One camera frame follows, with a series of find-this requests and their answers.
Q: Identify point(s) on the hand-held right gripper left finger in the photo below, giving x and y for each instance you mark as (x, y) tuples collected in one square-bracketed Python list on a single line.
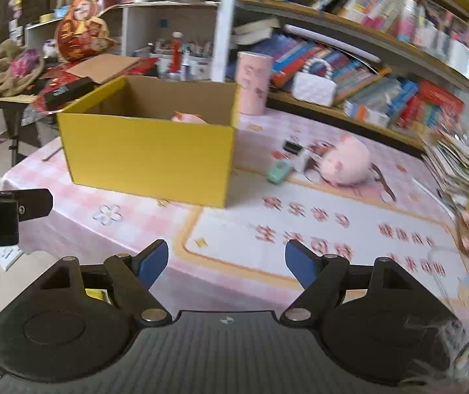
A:
[(152, 263)]

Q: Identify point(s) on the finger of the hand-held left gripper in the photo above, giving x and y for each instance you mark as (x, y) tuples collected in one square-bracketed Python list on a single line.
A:
[(35, 205)]

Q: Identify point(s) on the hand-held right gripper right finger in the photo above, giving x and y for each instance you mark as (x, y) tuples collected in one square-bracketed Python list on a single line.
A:
[(300, 264)]

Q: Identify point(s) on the yellow cardboard box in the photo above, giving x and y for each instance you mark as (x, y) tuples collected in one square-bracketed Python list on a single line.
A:
[(148, 160)]

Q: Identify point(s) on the pink bird toy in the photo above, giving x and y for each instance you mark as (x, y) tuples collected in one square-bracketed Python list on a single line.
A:
[(189, 118)]

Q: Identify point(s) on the pink checked tablecloth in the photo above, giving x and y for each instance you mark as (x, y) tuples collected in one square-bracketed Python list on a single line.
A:
[(107, 230)]

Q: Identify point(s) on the white desk mat yellow border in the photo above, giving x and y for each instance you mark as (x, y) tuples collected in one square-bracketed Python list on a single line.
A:
[(238, 230)]

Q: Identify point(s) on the mint green toy car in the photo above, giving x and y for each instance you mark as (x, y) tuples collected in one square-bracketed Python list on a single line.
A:
[(278, 173)]

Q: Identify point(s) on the red foil paper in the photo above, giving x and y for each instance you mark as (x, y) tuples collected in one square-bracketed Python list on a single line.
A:
[(49, 104)]

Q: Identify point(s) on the pink plush pig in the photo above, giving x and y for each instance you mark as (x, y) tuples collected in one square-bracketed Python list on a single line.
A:
[(345, 162)]

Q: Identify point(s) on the long black box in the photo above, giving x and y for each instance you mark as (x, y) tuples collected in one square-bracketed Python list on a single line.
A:
[(68, 92)]

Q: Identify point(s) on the brown cloth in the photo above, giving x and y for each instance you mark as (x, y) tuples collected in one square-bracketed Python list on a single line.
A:
[(0, 69)]

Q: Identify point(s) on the brown cardboard sheet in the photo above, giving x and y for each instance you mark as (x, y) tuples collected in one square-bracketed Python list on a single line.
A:
[(103, 67)]

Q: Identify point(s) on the white and orange small box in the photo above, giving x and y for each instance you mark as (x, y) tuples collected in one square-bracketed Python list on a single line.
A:
[(365, 115)]

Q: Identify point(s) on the white quilted handbag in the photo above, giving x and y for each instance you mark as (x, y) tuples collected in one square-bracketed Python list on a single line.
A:
[(312, 90)]

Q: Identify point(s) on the red fortune god decoration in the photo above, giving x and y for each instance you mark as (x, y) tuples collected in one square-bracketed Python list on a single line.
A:
[(82, 33)]

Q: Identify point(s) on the pink printed canister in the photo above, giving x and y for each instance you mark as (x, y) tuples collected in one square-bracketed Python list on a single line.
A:
[(253, 82)]

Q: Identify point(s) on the stack of paper booklets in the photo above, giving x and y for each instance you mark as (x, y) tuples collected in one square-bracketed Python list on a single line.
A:
[(460, 164)]

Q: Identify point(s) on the row of blue and red books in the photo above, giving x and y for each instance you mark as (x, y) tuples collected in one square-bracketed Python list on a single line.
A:
[(382, 90)]

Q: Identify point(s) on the group of pen cups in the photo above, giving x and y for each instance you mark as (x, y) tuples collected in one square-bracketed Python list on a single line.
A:
[(193, 61)]

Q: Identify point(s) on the white shelf unit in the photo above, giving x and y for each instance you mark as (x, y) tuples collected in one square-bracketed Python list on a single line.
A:
[(144, 24)]

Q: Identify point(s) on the stack of lying books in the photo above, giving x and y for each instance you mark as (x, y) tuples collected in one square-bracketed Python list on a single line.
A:
[(257, 30)]

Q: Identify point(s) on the wooden bookshelf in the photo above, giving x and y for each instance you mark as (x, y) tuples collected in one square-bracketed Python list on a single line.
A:
[(341, 22)]

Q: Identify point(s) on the white pen holder box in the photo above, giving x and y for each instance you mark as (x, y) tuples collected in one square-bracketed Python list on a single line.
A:
[(462, 59)]

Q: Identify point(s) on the row of colourful upright books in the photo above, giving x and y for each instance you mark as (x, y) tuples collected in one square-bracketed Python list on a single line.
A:
[(382, 8)]

